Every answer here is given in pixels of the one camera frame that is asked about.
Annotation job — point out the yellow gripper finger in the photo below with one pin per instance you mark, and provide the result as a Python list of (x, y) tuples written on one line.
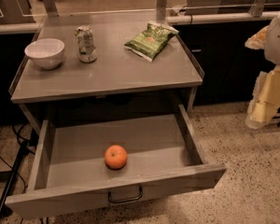
[(258, 40), (266, 99)]

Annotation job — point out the orange fruit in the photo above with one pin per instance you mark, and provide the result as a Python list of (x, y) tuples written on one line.
[(115, 157)]

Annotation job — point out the grey counter cabinet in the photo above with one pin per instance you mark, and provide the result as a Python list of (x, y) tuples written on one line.
[(116, 69)]

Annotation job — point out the grey open drawer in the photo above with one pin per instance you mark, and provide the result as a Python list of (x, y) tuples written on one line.
[(100, 164)]

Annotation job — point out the green chip bag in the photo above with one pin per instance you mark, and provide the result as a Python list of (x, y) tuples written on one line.
[(149, 43)]

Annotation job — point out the white green soda can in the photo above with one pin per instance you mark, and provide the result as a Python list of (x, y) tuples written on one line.
[(86, 50)]

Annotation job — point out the white ceramic bowl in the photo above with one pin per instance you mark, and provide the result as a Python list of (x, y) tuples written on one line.
[(46, 53)]

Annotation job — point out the black floor bar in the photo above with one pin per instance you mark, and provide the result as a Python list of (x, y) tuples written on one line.
[(11, 178)]

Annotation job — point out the black drawer handle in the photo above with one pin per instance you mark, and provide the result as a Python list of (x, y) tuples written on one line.
[(125, 195)]

